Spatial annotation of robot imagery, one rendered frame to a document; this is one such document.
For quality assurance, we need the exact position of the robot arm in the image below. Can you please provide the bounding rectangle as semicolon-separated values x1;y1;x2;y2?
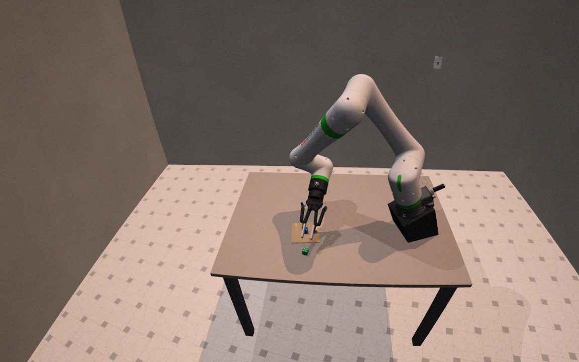
289;74;445;219

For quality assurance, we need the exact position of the orange mat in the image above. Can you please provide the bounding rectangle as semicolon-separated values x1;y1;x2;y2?
292;222;320;243

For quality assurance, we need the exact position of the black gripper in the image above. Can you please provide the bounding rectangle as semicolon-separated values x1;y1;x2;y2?
300;190;327;240

